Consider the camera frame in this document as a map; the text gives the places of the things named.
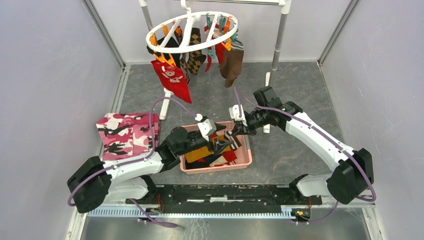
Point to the orange clothes clip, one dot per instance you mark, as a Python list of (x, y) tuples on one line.
[(165, 58), (227, 44)]

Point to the yellow cloth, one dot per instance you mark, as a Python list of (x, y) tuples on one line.
[(223, 136)]

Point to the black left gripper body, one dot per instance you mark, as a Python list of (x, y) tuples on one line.
[(195, 143)]

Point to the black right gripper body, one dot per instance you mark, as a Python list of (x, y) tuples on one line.
[(255, 120)]

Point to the pink perforated plastic basket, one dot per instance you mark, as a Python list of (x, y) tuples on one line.
[(243, 160)]

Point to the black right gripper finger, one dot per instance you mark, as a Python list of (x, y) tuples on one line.
[(238, 129), (246, 131)]

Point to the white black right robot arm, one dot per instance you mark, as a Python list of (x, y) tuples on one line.
[(352, 172)]

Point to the red white santa sock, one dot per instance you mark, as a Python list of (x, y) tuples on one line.
[(219, 49)]

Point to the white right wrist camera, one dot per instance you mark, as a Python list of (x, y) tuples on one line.
[(236, 113)]

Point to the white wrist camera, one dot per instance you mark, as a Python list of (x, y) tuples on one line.
[(206, 126), (236, 113)]

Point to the red cloth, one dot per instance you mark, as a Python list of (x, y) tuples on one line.
[(173, 79)]

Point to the white round clip hanger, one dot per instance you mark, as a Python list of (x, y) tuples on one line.
[(228, 26)]

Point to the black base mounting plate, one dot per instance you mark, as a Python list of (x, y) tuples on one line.
[(225, 199)]

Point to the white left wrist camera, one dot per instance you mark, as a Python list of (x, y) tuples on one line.
[(206, 126)]

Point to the pink camouflage folded cloth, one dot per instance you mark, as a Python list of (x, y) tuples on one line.
[(126, 135)]

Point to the teal clothes clip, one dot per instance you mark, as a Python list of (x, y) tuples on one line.
[(211, 52)]

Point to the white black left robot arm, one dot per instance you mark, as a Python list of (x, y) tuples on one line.
[(97, 182)]

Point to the black sock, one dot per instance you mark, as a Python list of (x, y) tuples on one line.
[(172, 43)]

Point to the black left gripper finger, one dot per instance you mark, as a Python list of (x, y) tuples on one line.
[(220, 146), (218, 127)]

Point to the white metal drying rack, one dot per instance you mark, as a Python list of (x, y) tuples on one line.
[(194, 59)]

